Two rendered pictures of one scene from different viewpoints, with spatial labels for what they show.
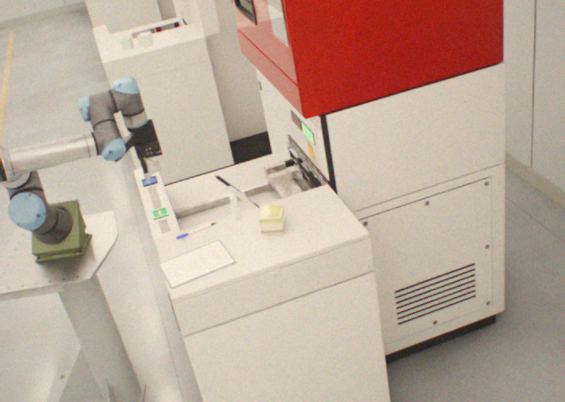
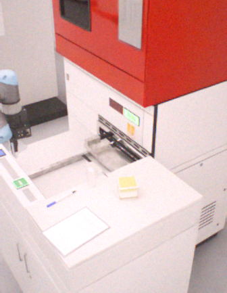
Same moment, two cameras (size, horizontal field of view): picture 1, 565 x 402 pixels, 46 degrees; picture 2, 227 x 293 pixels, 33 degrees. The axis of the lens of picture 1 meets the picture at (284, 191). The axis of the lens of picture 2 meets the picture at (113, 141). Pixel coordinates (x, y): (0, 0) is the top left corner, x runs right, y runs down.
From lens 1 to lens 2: 91 cm
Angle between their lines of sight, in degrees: 19
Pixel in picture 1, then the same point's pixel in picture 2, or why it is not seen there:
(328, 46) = (168, 53)
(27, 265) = not seen: outside the picture
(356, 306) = (184, 248)
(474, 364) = (213, 266)
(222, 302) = (103, 262)
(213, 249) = (85, 215)
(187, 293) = (80, 260)
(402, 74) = (206, 76)
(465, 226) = (217, 178)
